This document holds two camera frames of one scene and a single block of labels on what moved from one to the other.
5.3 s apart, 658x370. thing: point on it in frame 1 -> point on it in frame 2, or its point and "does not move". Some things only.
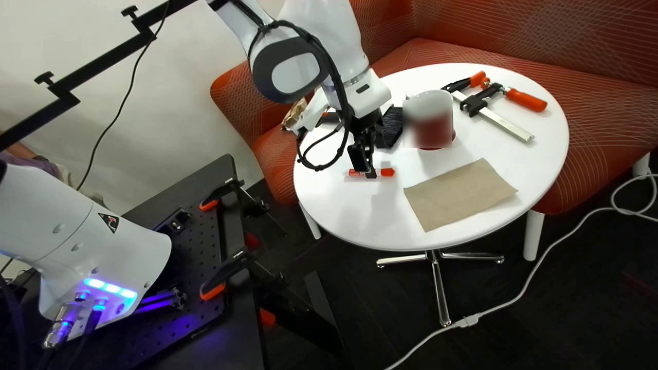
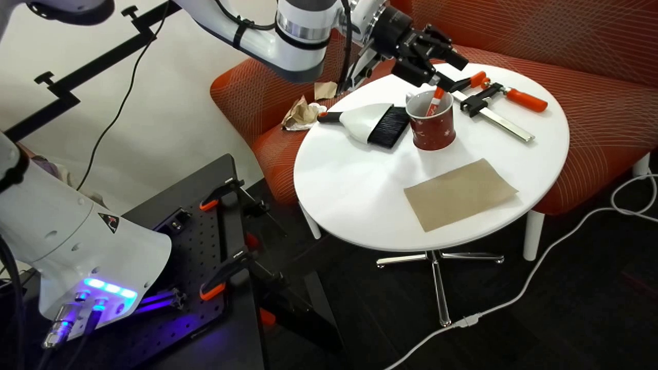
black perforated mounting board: [191, 293] does not move
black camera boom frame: [117, 49] does not move
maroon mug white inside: [432, 121] does not move
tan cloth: [457, 195] does not move
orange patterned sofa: [596, 57] does not move
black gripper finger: [366, 158] -> [420, 76]
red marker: [384, 171] -> [434, 101]
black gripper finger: [359, 158] -> [437, 51]
